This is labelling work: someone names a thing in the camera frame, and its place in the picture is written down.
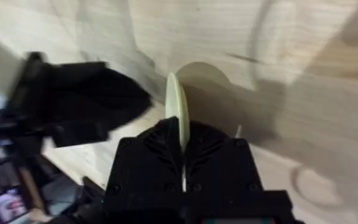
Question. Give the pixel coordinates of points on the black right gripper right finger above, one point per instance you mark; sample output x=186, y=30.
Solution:
x=219, y=161

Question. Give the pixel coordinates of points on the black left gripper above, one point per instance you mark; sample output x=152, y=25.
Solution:
x=33, y=102

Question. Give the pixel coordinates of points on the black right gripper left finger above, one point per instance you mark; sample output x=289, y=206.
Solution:
x=148, y=165

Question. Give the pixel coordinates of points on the pale green plate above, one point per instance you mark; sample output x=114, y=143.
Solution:
x=176, y=99

